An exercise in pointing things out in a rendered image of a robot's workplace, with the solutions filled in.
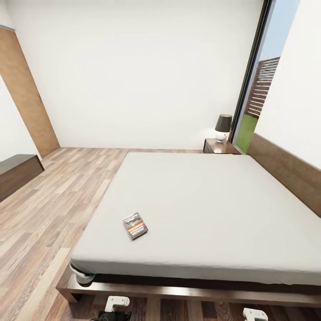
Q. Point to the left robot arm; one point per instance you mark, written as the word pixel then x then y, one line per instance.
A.
pixel 109 314

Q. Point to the fixed window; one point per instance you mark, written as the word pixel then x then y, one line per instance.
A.
pixel 273 28

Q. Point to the bed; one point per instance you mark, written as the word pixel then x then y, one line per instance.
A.
pixel 221 227

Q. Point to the hardback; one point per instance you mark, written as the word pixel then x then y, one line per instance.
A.
pixel 135 225

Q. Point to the nightstand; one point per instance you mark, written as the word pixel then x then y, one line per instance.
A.
pixel 212 146

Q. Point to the bench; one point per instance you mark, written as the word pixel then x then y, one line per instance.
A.
pixel 17 171

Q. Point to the sliding door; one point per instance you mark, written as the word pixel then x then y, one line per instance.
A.
pixel 17 77

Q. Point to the table lamp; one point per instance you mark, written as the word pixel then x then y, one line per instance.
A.
pixel 223 125

